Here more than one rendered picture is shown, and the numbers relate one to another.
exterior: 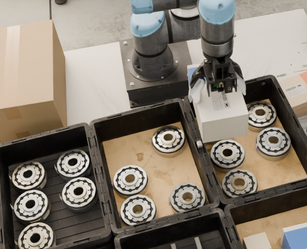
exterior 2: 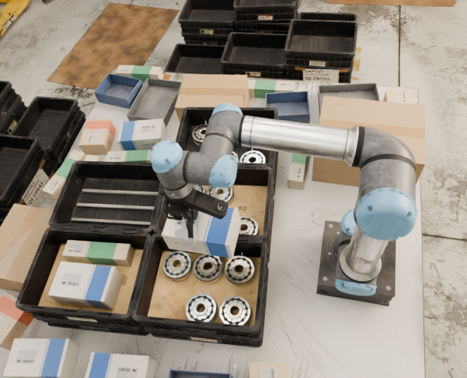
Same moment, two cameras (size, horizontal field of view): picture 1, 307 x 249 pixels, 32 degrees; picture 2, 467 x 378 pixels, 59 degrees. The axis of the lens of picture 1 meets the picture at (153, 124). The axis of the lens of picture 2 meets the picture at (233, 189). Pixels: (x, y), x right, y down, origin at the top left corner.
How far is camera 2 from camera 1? 1.43 m
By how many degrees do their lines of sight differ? 58
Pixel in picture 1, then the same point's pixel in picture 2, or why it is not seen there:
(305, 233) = (102, 280)
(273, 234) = (131, 275)
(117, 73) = not seen: hidden behind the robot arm
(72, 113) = (334, 188)
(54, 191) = (239, 150)
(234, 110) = (170, 226)
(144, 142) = (254, 215)
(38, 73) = not seen: hidden behind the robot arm
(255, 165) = (192, 289)
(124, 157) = (247, 197)
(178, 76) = (326, 268)
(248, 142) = (216, 293)
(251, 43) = not seen: outside the picture
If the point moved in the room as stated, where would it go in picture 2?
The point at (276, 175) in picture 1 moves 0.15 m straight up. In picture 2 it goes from (175, 301) to (164, 285)
